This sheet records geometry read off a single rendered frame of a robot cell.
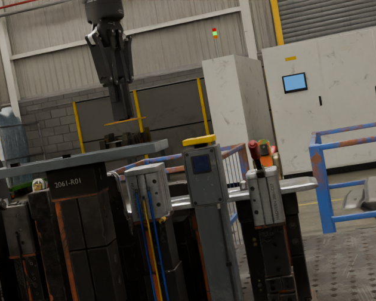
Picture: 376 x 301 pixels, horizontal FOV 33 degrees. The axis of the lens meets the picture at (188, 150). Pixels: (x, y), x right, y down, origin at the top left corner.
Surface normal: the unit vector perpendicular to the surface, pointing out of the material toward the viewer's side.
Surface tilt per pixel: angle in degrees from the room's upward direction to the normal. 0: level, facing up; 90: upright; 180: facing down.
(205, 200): 90
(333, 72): 90
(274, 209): 90
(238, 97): 90
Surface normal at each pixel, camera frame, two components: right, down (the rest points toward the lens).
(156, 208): -0.15, 0.08
